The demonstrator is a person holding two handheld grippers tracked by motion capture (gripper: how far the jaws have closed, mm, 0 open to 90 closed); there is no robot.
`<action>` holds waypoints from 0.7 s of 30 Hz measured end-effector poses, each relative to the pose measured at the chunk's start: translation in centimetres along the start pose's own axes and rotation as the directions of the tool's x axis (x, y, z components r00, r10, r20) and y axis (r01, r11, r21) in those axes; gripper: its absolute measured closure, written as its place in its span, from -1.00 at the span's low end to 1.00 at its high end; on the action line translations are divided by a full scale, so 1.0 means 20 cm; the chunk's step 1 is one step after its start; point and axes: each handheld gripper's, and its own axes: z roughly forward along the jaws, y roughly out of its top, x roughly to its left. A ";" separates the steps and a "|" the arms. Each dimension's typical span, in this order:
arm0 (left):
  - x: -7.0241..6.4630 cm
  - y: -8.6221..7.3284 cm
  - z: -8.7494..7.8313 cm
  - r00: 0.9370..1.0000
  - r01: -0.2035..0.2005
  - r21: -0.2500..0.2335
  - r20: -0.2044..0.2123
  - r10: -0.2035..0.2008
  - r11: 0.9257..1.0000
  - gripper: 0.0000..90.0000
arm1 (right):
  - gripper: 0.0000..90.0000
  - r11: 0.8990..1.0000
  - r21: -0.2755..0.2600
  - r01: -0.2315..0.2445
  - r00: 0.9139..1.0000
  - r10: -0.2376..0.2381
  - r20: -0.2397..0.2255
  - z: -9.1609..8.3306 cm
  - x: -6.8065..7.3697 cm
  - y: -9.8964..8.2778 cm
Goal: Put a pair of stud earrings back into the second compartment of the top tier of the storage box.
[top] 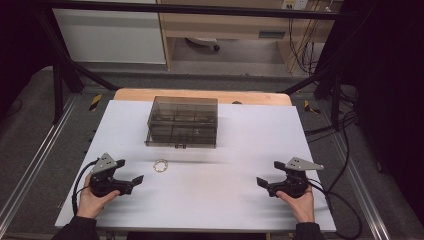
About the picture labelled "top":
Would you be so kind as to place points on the aluminium floor rail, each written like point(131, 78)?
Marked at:
point(36, 156)
point(360, 186)

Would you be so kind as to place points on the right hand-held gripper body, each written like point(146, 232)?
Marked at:
point(293, 181)

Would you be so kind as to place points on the black metal frame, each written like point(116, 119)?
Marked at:
point(200, 10)

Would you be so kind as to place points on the white cabinet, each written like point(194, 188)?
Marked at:
point(110, 36)

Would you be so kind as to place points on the black curtain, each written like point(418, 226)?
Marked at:
point(393, 83)
point(16, 50)

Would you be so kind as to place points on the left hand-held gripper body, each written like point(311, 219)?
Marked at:
point(106, 185)

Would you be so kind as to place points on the white wall socket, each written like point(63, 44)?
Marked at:
point(295, 4)

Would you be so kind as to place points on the wooden desk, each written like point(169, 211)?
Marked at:
point(216, 27)

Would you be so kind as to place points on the person's right hand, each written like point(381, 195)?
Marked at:
point(301, 206)

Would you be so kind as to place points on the chair base with caster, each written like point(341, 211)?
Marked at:
point(203, 41)

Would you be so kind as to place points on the white board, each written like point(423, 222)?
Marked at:
point(233, 156)

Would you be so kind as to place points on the wooden table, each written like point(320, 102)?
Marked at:
point(133, 95)

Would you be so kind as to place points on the smoky transparent drawer box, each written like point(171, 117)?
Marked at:
point(183, 120)

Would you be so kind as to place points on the yellow black tape strip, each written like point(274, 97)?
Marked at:
point(95, 102)
point(310, 107)

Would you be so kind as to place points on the person's left hand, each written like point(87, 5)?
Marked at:
point(89, 204)

